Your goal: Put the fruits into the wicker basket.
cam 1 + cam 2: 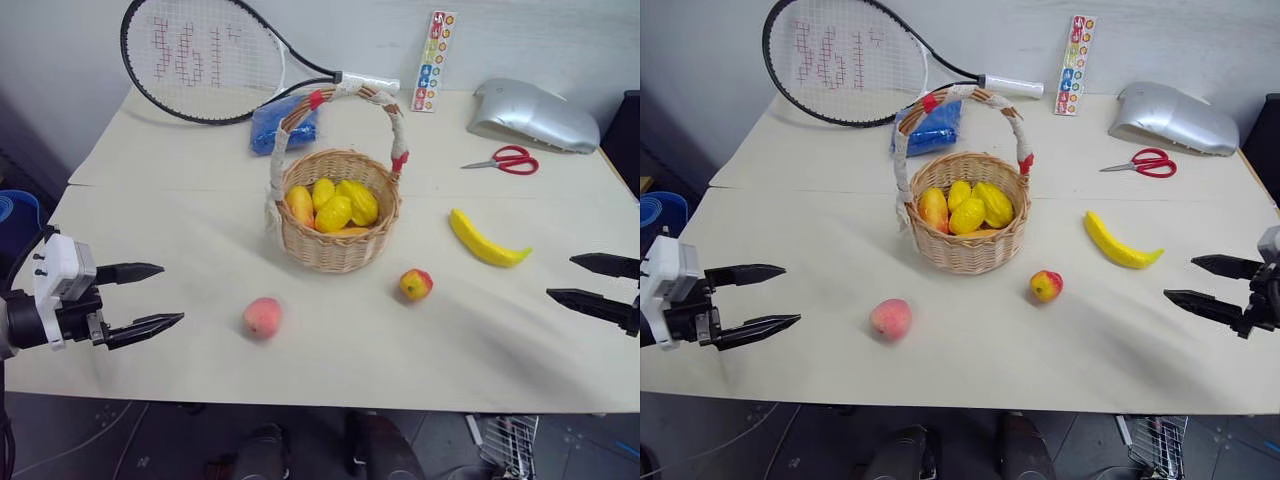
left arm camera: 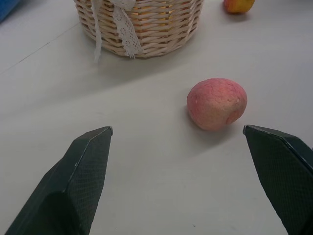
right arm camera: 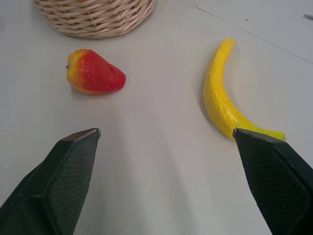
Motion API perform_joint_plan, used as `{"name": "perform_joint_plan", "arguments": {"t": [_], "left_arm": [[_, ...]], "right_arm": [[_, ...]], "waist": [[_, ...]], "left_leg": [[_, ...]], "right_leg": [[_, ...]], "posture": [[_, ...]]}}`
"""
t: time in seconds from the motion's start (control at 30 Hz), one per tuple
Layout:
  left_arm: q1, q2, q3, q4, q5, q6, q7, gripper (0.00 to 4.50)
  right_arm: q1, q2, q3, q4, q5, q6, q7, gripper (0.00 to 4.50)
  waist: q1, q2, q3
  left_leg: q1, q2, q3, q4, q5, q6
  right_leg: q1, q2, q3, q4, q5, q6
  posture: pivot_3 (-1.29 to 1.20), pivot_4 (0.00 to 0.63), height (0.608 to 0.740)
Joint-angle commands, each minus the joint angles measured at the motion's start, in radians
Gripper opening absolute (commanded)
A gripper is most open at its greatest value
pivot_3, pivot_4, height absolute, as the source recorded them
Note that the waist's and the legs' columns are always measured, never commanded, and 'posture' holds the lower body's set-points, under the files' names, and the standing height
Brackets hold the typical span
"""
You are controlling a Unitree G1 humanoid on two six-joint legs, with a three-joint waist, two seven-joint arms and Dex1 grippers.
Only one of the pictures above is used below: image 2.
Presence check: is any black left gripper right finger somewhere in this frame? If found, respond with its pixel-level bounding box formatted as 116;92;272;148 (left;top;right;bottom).
243;124;313;235

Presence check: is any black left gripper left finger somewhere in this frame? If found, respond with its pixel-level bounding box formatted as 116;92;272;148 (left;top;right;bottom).
4;126;113;235

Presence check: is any yellow red apple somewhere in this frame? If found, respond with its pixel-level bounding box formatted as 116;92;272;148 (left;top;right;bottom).
223;0;256;14

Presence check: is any wicker basket with lace ribbon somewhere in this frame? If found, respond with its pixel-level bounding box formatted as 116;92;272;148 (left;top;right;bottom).
74;0;204;59

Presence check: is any pink peach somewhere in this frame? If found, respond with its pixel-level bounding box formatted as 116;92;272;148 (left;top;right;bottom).
186;78;248;131

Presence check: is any white lace ribbon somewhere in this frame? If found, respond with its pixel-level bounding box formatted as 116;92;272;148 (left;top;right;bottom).
88;0;144;62

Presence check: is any blue object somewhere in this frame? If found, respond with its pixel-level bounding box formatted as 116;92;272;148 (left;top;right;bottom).
0;0;21;24

